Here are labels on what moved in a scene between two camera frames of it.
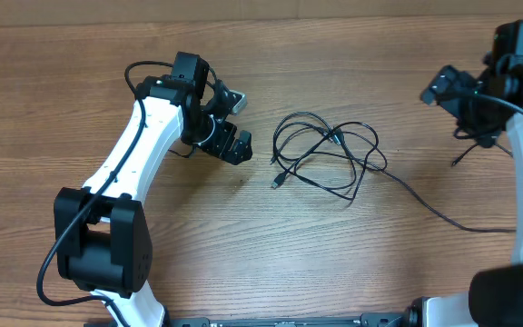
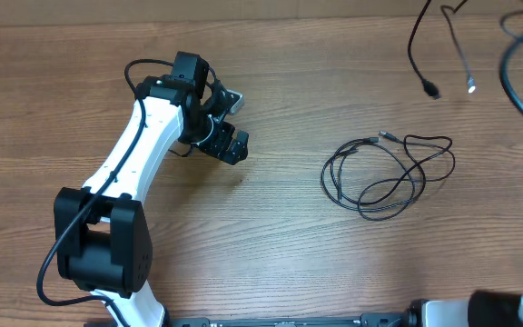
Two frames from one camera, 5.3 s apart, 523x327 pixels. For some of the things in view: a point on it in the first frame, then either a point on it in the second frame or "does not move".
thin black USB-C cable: [333, 158] -> [379, 177]
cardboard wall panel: [24, 13] does not move
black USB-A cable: [393, 177] -> [429, 87]
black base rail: [328, 321] does not move
